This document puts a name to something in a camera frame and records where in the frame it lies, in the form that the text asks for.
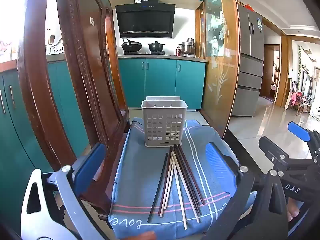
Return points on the wooden doorway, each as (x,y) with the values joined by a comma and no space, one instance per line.
(268,72)

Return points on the stainless steel pot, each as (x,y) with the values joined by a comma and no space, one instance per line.
(187,47)

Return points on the beige chopstick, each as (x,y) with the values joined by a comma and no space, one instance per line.
(167,183)
(169,187)
(187,192)
(178,192)

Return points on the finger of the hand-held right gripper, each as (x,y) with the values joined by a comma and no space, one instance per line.
(298,130)
(272,147)

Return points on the blue striped cloth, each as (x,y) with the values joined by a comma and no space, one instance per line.
(140,180)

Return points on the wood framed glass door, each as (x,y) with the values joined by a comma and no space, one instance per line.
(217,55)

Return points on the green hanging vine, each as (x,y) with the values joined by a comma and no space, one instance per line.
(299,60)

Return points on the black range hood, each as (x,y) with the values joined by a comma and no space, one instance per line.
(145,20)

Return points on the teal base cabinets under window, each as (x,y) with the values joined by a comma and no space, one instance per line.
(15,135)

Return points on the person's right hand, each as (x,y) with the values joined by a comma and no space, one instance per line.
(293,211)

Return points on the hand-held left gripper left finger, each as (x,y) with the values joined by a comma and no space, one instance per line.
(90,167)

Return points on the black chopstick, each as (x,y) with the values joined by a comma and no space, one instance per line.
(158,187)

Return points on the black wok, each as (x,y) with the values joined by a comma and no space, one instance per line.
(131,46)

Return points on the wooden chairs with clothes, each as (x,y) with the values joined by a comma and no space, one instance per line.
(300,100)

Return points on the teal base cabinets under stove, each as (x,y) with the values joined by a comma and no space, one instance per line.
(162,80)

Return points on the carved wooden chair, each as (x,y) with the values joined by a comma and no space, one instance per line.
(82,80)

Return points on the grey plastic utensil holder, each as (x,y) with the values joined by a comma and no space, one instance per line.
(162,125)

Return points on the gas stove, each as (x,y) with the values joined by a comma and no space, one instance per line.
(143,53)

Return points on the grey refrigerator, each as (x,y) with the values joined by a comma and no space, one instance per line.
(250,67)

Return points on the black lidded pot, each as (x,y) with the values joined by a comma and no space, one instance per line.
(156,47)

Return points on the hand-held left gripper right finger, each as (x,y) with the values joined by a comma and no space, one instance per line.
(220,167)

